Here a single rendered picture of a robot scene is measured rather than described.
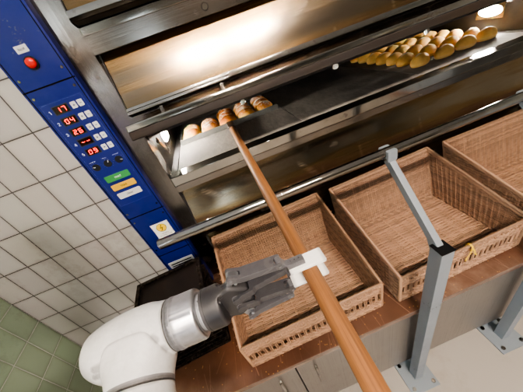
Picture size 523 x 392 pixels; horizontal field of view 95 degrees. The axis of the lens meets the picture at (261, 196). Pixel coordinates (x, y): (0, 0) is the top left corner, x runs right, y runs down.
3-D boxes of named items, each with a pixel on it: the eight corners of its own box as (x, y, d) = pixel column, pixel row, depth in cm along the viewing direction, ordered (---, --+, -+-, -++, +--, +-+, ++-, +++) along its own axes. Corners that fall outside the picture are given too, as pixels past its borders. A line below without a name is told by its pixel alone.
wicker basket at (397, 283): (332, 228, 131) (325, 187, 116) (422, 188, 136) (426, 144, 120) (398, 305, 91) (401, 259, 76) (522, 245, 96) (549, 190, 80)
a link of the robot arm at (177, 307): (186, 313, 49) (213, 301, 50) (186, 360, 42) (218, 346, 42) (163, 288, 44) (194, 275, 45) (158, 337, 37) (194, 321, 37)
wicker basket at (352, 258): (229, 271, 128) (208, 236, 113) (324, 229, 132) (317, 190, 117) (251, 371, 88) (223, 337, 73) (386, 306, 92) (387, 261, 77)
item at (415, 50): (347, 63, 165) (346, 54, 162) (409, 40, 167) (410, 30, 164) (417, 69, 115) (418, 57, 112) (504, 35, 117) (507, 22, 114)
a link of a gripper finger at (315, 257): (285, 264, 45) (284, 261, 44) (319, 249, 45) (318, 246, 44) (290, 276, 42) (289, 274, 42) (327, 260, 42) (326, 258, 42)
